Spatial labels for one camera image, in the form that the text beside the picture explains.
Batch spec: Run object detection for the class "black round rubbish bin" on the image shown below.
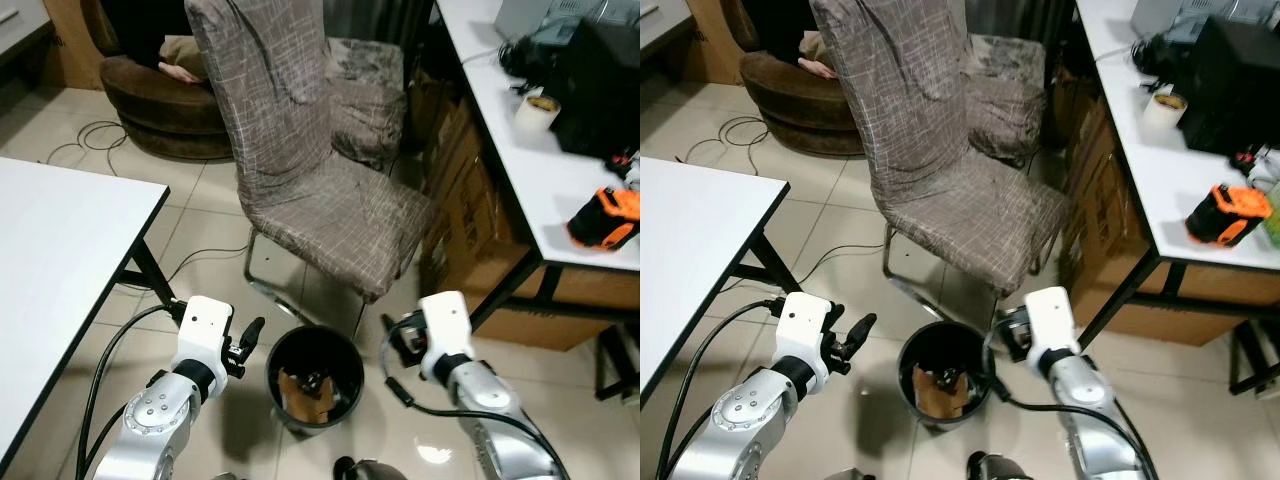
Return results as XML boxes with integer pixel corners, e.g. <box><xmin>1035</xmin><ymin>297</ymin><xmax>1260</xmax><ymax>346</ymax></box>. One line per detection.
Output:
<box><xmin>265</xmin><ymin>325</ymin><xmax>366</xmax><ymax>436</ymax></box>
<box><xmin>897</xmin><ymin>320</ymin><xmax>1001</xmax><ymax>433</ymax></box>

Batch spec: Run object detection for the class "brown cardboard trash piece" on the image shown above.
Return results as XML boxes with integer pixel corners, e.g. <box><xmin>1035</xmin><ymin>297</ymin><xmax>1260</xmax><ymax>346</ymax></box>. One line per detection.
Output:
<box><xmin>278</xmin><ymin>368</ymin><xmax>337</xmax><ymax>423</ymax></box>
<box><xmin>912</xmin><ymin>365</ymin><xmax>967</xmax><ymax>421</ymax></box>

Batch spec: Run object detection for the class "black folding table leg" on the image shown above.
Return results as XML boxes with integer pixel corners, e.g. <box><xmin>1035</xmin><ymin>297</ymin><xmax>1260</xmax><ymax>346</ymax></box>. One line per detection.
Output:
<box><xmin>740</xmin><ymin>232</ymin><xmax>803</xmax><ymax>301</ymax></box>
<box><xmin>120</xmin><ymin>240</ymin><xmax>183</xmax><ymax>307</ymax></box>

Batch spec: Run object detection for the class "large brown cardboard box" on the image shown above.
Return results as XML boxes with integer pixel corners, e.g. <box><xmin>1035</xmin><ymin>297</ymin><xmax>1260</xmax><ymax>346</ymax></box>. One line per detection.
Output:
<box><xmin>1060</xmin><ymin>75</ymin><xmax>1280</xmax><ymax>347</ymax></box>
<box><xmin>420</xmin><ymin>75</ymin><xmax>641</xmax><ymax>351</ymax></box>

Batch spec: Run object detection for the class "black robot foot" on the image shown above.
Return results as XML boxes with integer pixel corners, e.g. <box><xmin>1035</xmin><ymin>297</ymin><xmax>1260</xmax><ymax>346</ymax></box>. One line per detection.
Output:
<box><xmin>333</xmin><ymin>457</ymin><xmax>407</xmax><ymax>480</ymax></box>
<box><xmin>965</xmin><ymin>452</ymin><xmax>1037</xmax><ymax>480</ymax></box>

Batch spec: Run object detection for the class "chair with brown patterned cover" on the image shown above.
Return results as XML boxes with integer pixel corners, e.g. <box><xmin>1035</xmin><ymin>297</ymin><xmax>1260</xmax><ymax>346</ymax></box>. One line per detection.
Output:
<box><xmin>810</xmin><ymin>0</ymin><xmax>1071</xmax><ymax>323</ymax></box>
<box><xmin>185</xmin><ymin>0</ymin><xmax>437</xmax><ymax>337</ymax></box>

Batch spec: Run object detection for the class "chair with grey floral cover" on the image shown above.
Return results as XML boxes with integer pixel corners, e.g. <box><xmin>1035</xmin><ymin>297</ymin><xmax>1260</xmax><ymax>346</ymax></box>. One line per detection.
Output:
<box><xmin>325</xmin><ymin>38</ymin><xmax>411</xmax><ymax>171</ymax></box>
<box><xmin>965</xmin><ymin>35</ymin><xmax>1049</xmax><ymax>167</ymax></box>

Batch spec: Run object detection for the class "orange and black tool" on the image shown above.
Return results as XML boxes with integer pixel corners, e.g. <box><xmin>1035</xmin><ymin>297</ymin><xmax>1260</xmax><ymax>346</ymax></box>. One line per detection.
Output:
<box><xmin>1185</xmin><ymin>184</ymin><xmax>1274</xmax><ymax>248</ymax></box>
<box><xmin>567</xmin><ymin>186</ymin><xmax>641</xmax><ymax>252</ymax></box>

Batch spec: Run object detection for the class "brown round armchair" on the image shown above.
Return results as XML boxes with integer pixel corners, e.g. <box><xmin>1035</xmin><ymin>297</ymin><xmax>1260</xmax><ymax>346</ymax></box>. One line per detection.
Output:
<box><xmin>740</xmin><ymin>0</ymin><xmax>873</xmax><ymax>157</ymax></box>
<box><xmin>100</xmin><ymin>0</ymin><xmax>237</xmax><ymax>161</ymax></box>

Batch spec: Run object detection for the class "white tape roll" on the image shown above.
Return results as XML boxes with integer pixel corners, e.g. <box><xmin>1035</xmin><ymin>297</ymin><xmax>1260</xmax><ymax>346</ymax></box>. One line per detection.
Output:
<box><xmin>513</xmin><ymin>90</ymin><xmax>561</xmax><ymax>137</ymax></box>
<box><xmin>1143</xmin><ymin>90</ymin><xmax>1189</xmax><ymax>137</ymax></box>

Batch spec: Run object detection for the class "seated person in dark clothes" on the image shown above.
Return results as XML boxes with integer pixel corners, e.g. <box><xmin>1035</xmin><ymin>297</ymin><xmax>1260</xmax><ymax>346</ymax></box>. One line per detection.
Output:
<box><xmin>745</xmin><ymin>0</ymin><xmax>843</xmax><ymax>81</ymax></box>
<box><xmin>100</xmin><ymin>0</ymin><xmax>213</xmax><ymax>87</ymax></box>

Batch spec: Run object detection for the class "black box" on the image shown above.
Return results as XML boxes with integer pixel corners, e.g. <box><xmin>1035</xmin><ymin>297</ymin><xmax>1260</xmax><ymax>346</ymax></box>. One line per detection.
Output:
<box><xmin>545</xmin><ymin>18</ymin><xmax>641</xmax><ymax>157</ymax></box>
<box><xmin>1180</xmin><ymin>15</ymin><xmax>1280</xmax><ymax>157</ymax></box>

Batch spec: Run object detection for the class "brown cardboard panel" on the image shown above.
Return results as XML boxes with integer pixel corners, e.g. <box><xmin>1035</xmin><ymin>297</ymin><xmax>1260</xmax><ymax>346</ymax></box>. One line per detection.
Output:
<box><xmin>45</xmin><ymin>0</ymin><xmax>107</xmax><ymax>91</ymax></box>
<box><xmin>685</xmin><ymin>0</ymin><xmax>747</xmax><ymax>87</ymax></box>

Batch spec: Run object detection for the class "grey desktop device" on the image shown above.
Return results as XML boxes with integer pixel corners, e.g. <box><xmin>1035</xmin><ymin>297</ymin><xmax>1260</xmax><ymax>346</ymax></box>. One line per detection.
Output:
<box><xmin>1130</xmin><ymin>0</ymin><xmax>1280</xmax><ymax>47</ymax></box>
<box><xmin>495</xmin><ymin>0</ymin><xmax>641</xmax><ymax>47</ymax></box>

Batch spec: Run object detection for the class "dark cabinet with white drawer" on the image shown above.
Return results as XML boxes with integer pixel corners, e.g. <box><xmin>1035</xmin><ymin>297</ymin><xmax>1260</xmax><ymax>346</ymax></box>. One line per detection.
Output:
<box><xmin>0</xmin><ymin>0</ymin><xmax>57</xmax><ymax>67</ymax></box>
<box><xmin>640</xmin><ymin>0</ymin><xmax>693</xmax><ymax>53</ymax></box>

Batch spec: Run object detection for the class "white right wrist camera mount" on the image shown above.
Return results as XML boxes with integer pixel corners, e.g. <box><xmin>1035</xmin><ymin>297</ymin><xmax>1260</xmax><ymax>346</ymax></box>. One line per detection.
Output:
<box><xmin>1025</xmin><ymin>287</ymin><xmax>1082</xmax><ymax>377</ymax></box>
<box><xmin>418</xmin><ymin>291</ymin><xmax>477</xmax><ymax>382</ymax></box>

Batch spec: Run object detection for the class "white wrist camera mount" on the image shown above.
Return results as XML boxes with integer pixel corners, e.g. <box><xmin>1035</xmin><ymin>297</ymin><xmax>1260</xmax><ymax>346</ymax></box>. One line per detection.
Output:
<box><xmin>1025</xmin><ymin>287</ymin><xmax>1082</xmax><ymax>377</ymax></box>
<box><xmin>418</xmin><ymin>291</ymin><xmax>477</xmax><ymax>382</ymax></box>
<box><xmin>775</xmin><ymin>292</ymin><xmax>837</xmax><ymax>387</ymax></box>
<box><xmin>175</xmin><ymin>296</ymin><xmax>237</xmax><ymax>377</ymax></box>

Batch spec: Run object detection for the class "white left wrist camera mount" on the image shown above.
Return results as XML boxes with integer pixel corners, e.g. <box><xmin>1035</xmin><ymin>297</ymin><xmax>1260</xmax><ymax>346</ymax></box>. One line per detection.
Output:
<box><xmin>775</xmin><ymin>292</ymin><xmax>837</xmax><ymax>387</ymax></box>
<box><xmin>175</xmin><ymin>296</ymin><xmax>237</xmax><ymax>377</ymax></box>

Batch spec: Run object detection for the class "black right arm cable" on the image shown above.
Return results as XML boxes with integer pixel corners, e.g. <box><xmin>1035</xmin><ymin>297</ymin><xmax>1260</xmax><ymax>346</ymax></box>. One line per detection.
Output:
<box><xmin>985</xmin><ymin>315</ymin><xmax>1161</xmax><ymax>471</ymax></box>
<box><xmin>380</xmin><ymin>320</ymin><xmax>549</xmax><ymax>471</ymax></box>

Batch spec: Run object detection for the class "thin black floor cable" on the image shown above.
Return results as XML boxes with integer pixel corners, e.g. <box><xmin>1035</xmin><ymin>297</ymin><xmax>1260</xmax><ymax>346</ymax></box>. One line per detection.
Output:
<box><xmin>165</xmin><ymin>245</ymin><xmax>251</xmax><ymax>283</ymax></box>
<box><xmin>800</xmin><ymin>240</ymin><xmax>886</xmax><ymax>279</ymax></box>

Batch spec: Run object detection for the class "black frame of long table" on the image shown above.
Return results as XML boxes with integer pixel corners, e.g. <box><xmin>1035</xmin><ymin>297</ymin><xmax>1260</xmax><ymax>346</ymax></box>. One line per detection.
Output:
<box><xmin>470</xmin><ymin>260</ymin><xmax>641</xmax><ymax>401</ymax></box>
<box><xmin>1078</xmin><ymin>258</ymin><xmax>1280</xmax><ymax>397</ymax></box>

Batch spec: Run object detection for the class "looped black floor cable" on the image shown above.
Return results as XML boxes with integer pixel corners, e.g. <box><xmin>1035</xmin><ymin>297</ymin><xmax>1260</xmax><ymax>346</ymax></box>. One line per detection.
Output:
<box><xmin>45</xmin><ymin>120</ymin><xmax>131</xmax><ymax>167</ymax></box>
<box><xmin>690</xmin><ymin>115</ymin><xmax>773</xmax><ymax>161</ymax></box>

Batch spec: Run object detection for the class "black cable bundle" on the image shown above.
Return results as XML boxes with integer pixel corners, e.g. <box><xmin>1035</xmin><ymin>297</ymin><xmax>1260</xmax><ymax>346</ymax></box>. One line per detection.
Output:
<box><xmin>1130</xmin><ymin>35</ymin><xmax>1191</xmax><ymax>87</ymax></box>
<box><xmin>498</xmin><ymin>38</ymin><xmax>557</xmax><ymax>87</ymax></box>

